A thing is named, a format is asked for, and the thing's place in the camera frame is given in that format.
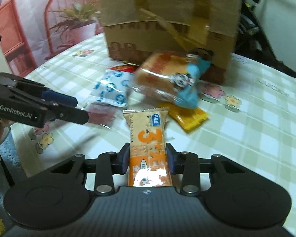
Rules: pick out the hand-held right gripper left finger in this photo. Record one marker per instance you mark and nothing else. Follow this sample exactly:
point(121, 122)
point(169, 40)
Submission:
point(125, 160)

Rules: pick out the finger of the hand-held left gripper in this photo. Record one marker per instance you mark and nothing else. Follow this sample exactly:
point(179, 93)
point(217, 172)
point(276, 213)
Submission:
point(60, 98)
point(71, 114)

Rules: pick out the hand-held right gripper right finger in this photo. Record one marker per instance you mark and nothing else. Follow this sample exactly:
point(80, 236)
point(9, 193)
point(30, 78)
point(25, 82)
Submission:
point(170, 161)

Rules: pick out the orange biscuit packet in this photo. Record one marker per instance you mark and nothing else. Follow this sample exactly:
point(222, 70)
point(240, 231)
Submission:
point(148, 138)

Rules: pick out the clear blue-print snack packet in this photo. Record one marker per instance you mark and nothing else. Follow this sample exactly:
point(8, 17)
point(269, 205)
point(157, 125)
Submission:
point(111, 88)

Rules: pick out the red snack packet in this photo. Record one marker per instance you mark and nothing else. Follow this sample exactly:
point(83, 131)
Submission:
point(123, 68)

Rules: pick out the brown cardboard box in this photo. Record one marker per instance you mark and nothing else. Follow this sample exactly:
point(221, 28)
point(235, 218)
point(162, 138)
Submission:
point(138, 42)

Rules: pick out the yellow snack packet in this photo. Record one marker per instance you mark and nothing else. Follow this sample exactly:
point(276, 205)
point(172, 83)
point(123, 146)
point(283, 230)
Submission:
point(190, 118)

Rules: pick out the checked tablecloth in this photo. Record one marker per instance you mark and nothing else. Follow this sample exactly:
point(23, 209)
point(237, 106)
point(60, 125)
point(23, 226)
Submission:
point(236, 140)

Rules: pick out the bread packet with blue wrapper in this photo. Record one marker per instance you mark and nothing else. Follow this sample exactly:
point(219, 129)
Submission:
point(157, 79)

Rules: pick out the black exercise bike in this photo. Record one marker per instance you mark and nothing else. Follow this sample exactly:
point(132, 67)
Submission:
point(249, 29)

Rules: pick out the printed wall backdrop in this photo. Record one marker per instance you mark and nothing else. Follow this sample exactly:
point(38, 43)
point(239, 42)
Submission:
point(27, 17)

